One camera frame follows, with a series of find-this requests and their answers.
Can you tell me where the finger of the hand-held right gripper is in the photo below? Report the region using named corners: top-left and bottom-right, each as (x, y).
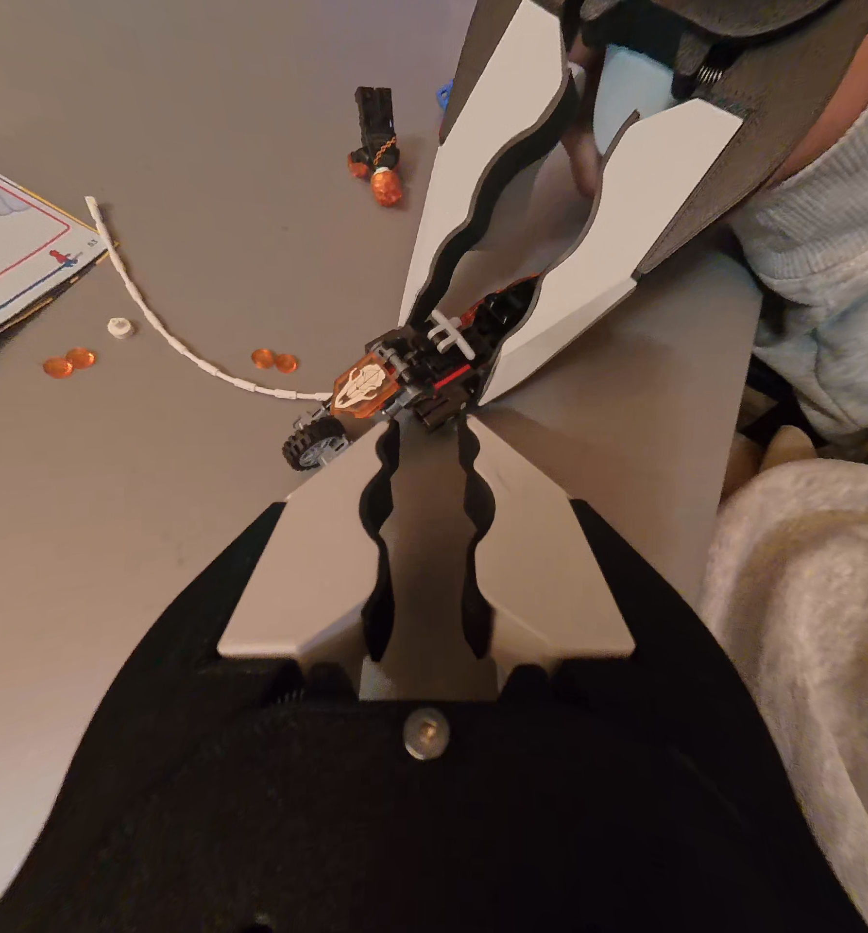
top-left (477, 98), bottom-right (744, 405)
top-left (397, 0), bottom-right (577, 329)

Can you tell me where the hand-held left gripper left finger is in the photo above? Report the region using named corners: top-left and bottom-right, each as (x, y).
top-left (217, 421), bottom-right (402, 660)

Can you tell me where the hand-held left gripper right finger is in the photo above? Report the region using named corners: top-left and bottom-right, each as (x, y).
top-left (457, 415), bottom-right (636, 660)

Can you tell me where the black lego motorcycle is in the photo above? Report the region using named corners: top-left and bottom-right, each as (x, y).
top-left (282, 273), bottom-right (544, 471)

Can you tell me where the person's right forearm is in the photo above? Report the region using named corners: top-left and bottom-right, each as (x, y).
top-left (783, 15), bottom-right (868, 190)

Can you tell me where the black flame-head lego minifigure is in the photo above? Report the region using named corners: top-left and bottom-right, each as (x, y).
top-left (346, 86), bottom-right (406, 207)

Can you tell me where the lego instruction booklet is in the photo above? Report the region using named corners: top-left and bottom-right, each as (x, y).
top-left (0, 155), bottom-right (118, 354)

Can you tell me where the person's right hand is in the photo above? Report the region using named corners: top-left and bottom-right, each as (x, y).
top-left (561, 44), bottom-right (610, 198)

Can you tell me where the white lego chain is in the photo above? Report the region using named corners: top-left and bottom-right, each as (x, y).
top-left (84, 195), bottom-right (333, 402)

